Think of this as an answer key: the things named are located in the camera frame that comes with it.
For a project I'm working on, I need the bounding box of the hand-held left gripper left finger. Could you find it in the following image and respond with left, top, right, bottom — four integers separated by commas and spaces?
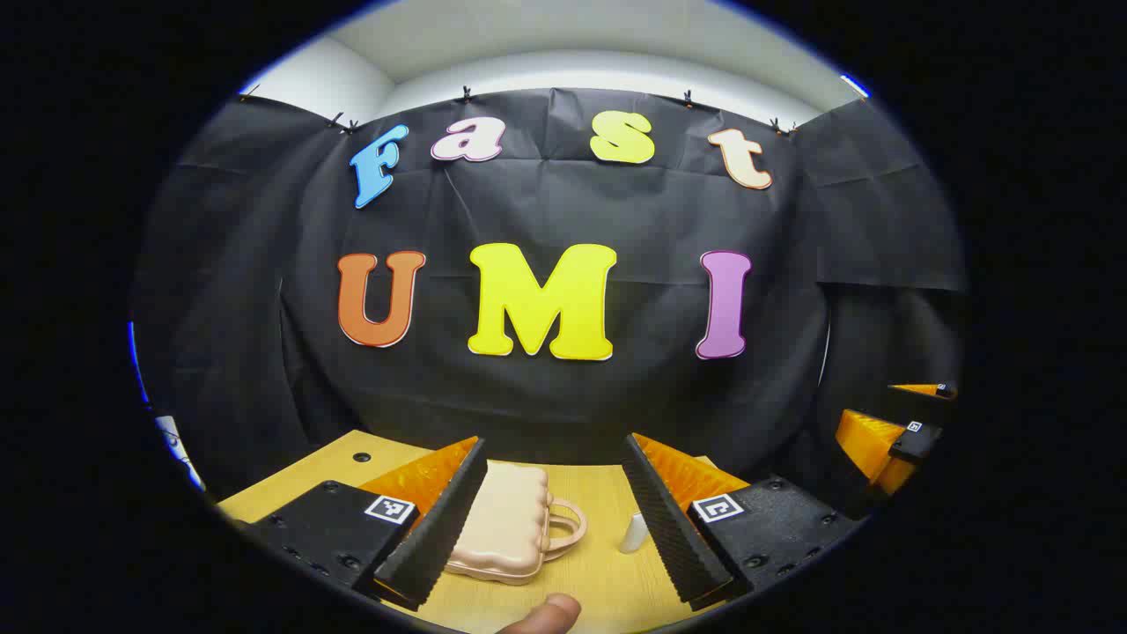
231, 436, 490, 613

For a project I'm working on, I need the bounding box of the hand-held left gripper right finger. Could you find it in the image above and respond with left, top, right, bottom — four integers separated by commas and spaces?
622, 431, 868, 613

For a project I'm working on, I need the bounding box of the small pink suitcase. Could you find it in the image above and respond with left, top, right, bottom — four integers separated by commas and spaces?
445, 462, 588, 586

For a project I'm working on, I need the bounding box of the white printed object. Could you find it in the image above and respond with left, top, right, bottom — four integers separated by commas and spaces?
154, 414, 208, 494

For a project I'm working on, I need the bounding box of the black backdrop cloth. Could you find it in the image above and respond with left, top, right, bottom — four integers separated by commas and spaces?
130, 86, 968, 512

